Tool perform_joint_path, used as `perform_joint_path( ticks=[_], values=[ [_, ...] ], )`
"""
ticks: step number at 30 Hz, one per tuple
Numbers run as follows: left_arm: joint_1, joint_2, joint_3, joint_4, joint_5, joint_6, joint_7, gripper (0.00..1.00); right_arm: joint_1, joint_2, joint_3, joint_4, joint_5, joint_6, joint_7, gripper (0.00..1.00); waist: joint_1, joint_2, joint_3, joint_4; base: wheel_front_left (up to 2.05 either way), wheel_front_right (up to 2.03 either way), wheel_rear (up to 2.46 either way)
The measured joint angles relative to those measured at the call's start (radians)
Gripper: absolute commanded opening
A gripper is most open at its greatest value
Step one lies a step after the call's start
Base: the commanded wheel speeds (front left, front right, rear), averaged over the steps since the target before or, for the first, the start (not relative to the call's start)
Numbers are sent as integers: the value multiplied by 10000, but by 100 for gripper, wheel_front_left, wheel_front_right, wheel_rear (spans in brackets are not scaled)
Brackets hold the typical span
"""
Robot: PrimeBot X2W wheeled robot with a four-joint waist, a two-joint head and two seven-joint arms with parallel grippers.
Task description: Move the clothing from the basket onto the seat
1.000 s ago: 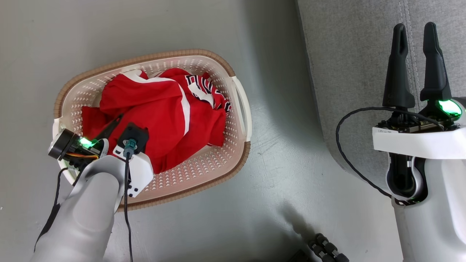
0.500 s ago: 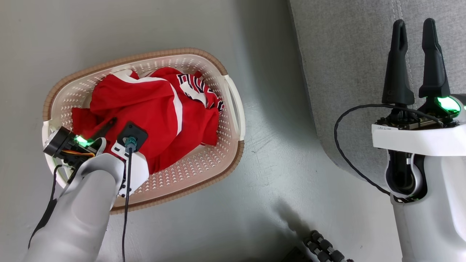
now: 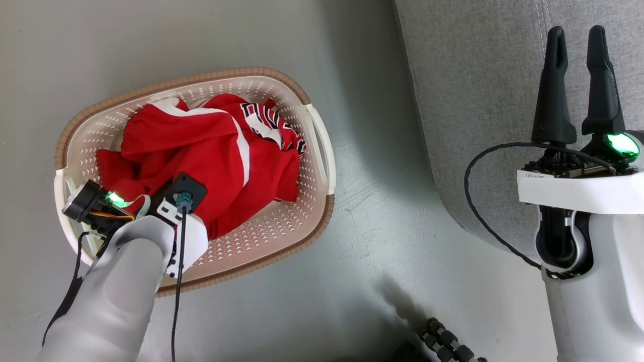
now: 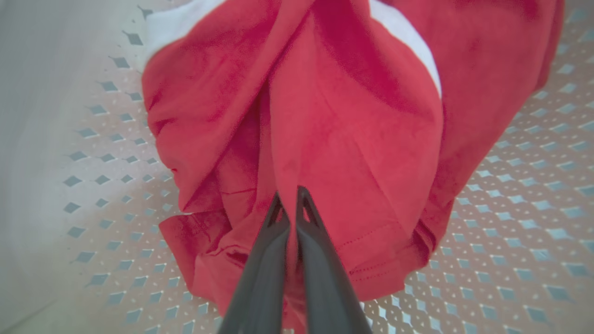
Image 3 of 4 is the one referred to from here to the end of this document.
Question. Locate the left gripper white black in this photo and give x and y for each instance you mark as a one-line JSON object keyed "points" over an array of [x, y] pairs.
{"points": [[93, 203]]}

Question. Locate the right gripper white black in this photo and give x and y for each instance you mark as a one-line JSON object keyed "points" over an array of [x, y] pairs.
{"points": [[578, 191]]}

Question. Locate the red garment wide white trim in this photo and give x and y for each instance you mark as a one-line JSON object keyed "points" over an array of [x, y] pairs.
{"points": [[191, 151]]}

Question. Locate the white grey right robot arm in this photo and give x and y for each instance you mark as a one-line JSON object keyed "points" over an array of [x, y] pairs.
{"points": [[604, 301]]}

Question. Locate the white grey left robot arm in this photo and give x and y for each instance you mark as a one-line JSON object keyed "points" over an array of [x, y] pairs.
{"points": [[110, 301]]}

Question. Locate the cream perforated laundry basket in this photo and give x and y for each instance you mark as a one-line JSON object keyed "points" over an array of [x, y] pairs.
{"points": [[302, 221]]}

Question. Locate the grey fabric sofa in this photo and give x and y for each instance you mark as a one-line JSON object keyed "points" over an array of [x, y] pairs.
{"points": [[478, 100]]}

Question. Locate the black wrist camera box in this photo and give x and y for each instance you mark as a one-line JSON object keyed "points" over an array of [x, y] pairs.
{"points": [[181, 187]]}

